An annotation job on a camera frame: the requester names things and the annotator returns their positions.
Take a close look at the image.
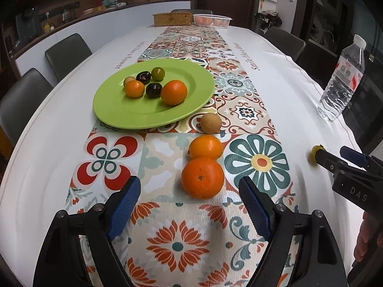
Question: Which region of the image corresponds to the woven wicker box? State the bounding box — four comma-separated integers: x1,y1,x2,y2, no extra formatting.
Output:
152,12,193,27

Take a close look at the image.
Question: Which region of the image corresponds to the dark wooden door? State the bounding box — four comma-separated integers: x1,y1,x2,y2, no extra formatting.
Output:
191,0,258,29

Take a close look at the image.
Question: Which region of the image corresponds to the white plastic basket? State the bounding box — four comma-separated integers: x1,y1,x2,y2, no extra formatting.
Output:
192,14,233,29

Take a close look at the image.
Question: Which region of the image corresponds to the pile of dark clothes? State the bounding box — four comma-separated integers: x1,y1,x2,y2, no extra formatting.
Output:
254,10,283,33

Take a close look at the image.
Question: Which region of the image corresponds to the dark purple plum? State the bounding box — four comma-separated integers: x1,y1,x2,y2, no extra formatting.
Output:
146,83,163,99
136,71,152,85

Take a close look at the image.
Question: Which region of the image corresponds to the large orange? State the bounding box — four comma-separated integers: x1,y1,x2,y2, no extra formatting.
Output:
181,157,225,200
188,134,224,160
161,79,188,106

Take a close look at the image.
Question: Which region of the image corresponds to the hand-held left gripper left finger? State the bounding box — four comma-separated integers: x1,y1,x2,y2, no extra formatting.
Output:
36,176,142,287

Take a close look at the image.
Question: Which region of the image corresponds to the small orange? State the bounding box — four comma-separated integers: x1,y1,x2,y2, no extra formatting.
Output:
124,81,145,98

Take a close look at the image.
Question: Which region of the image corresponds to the green plate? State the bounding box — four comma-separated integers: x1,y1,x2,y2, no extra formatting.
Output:
93,58,215,130

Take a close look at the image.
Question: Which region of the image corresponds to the person's right hand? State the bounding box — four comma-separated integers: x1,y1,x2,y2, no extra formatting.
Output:
354,212,383,265

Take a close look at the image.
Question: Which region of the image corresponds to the clear plastic water bottle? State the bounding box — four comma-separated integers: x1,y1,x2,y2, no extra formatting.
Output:
317,34,367,122

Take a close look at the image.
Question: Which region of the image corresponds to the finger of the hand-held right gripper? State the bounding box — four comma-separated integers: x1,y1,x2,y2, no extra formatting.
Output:
316,149,350,174
339,146,374,171

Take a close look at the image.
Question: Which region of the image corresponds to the black water dispenser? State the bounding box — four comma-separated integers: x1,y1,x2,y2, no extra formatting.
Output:
16,7,41,41

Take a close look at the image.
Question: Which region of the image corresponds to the grey dining chair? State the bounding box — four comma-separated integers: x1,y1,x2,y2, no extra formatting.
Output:
45,33,93,81
265,26,306,62
0,68,54,147

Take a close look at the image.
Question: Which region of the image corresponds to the glass sliding door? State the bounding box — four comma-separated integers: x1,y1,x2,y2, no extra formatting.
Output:
299,0,383,156

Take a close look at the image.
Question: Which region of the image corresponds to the floral patterned table runner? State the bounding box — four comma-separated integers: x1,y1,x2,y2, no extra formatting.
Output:
64,25,303,287

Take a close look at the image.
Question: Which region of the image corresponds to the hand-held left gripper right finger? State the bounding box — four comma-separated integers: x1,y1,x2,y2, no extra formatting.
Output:
238,176,349,287

